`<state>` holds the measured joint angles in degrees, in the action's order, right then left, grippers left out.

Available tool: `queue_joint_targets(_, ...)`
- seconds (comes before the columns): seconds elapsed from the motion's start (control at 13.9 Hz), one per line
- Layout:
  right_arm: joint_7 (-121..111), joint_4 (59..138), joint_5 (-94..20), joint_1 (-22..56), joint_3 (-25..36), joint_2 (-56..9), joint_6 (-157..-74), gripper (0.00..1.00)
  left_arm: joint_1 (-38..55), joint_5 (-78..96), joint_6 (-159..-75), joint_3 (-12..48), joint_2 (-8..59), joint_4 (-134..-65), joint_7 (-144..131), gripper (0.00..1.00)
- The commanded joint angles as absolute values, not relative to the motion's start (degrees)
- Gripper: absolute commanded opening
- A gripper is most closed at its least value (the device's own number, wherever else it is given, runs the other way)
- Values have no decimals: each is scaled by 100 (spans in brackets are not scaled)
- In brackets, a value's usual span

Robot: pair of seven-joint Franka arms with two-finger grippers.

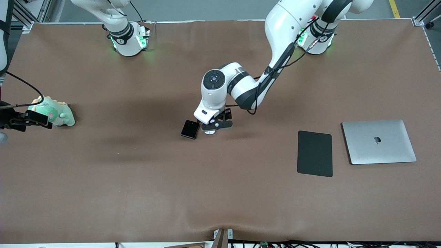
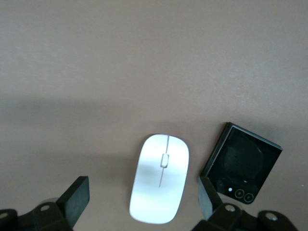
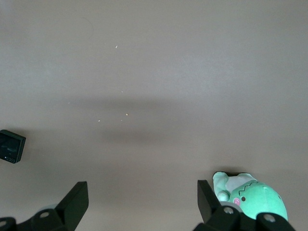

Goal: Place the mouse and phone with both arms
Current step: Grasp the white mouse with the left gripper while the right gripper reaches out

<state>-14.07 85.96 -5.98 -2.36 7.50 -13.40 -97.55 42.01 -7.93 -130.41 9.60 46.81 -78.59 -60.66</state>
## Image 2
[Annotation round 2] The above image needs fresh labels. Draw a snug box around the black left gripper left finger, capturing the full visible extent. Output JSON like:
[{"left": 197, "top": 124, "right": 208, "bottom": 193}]
[{"left": 0, "top": 176, "right": 90, "bottom": 231}]

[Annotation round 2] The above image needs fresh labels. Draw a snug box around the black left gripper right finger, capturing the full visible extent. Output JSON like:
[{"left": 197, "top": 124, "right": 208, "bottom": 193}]
[{"left": 193, "top": 177, "right": 298, "bottom": 231}]

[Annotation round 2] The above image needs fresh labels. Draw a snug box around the white computer mouse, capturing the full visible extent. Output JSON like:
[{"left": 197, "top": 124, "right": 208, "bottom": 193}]
[{"left": 129, "top": 134, "right": 190, "bottom": 224}]

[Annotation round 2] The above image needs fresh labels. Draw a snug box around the black flip phone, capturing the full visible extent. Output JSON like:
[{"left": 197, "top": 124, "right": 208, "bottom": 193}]
[{"left": 199, "top": 122, "right": 283, "bottom": 205}]

